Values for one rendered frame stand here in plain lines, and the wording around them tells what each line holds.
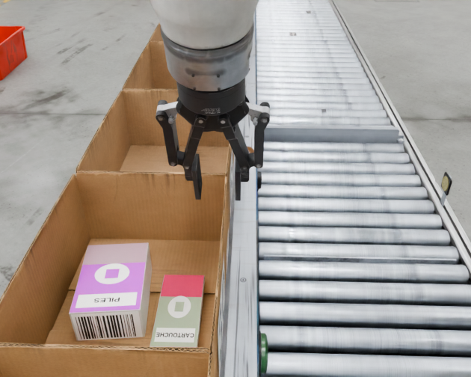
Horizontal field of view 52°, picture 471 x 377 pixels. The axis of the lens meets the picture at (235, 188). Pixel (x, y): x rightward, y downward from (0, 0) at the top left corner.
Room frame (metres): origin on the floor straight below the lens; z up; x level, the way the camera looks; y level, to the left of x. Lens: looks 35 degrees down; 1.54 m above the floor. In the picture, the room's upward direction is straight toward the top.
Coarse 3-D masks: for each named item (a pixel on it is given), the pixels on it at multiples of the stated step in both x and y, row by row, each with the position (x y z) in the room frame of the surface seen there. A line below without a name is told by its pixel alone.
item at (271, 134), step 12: (276, 132) 1.46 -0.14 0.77; (288, 132) 1.45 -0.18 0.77; (300, 132) 1.45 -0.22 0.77; (312, 132) 1.45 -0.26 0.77; (324, 132) 1.45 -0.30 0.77; (336, 132) 1.45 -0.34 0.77; (348, 132) 1.45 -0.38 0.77; (360, 132) 1.45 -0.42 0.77; (372, 132) 1.44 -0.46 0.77; (384, 132) 1.44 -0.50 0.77; (396, 132) 1.44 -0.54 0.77
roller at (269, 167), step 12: (264, 168) 1.27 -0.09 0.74; (276, 168) 1.27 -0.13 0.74; (288, 168) 1.27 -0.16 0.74; (300, 168) 1.27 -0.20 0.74; (312, 168) 1.27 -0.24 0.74; (324, 168) 1.26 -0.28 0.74; (336, 168) 1.26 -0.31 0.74; (348, 168) 1.26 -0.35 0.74; (360, 168) 1.26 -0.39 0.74; (372, 168) 1.26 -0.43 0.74; (384, 168) 1.26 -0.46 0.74; (396, 168) 1.26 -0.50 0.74; (408, 168) 1.26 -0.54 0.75
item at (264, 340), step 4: (264, 336) 0.55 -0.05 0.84; (264, 340) 0.54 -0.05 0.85; (264, 344) 0.53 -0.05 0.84; (264, 348) 0.53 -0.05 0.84; (264, 352) 0.52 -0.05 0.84; (264, 356) 0.51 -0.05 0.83; (264, 360) 0.51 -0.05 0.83; (264, 364) 0.51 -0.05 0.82; (264, 368) 0.50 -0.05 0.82; (264, 372) 0.50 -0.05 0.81
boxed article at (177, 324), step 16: (176, 288) 0.61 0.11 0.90; (192, 288) 0.61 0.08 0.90; (160, 304) 0.57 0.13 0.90; (176, 304) 0.57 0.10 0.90; (192, 304) 0.57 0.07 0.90; (160, 320) 0.54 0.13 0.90; (176, 320) 0.54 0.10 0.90; (192, 320) 0.54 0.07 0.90; (160, 336) 0.50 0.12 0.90; (176, 336) 0.50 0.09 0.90; (192, 336) 0.50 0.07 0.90
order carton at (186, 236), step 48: (96, 192) 0.76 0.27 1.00; (144, 192) 0.76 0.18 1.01; (192, 192) 0.76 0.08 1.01; (48, 240) 0.60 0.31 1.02; (96, 240) 0.75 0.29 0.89; (144, 240) 0.75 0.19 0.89; (192, 240) 0.75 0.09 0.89; (48, 288) 0.56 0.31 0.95; (0, 336) 0.42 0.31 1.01; (48, 336) 0.51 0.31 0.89
